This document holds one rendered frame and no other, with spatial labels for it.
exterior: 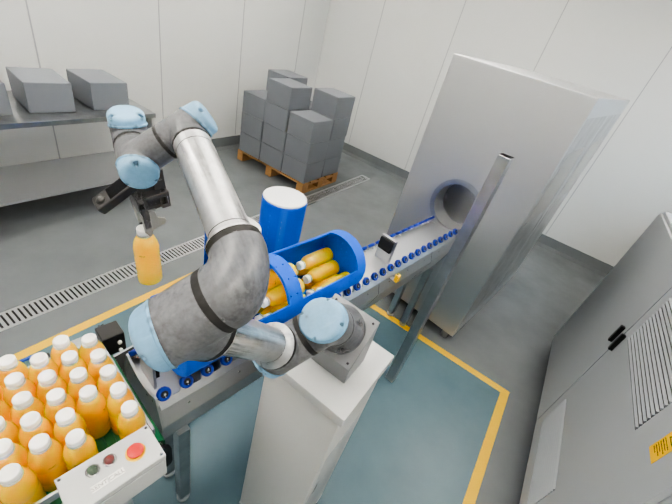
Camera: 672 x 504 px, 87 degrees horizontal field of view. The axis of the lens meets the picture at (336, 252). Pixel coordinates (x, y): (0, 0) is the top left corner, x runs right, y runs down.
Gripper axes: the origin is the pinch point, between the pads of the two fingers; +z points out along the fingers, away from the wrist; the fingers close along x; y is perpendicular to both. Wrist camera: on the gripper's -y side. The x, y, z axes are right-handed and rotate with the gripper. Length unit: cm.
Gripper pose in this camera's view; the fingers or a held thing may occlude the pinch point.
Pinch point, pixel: (144, 228)
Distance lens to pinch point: 115.0
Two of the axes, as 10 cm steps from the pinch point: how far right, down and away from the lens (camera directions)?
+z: -2.2, 6.4, 7.3
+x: -6.3, -6.7, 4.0
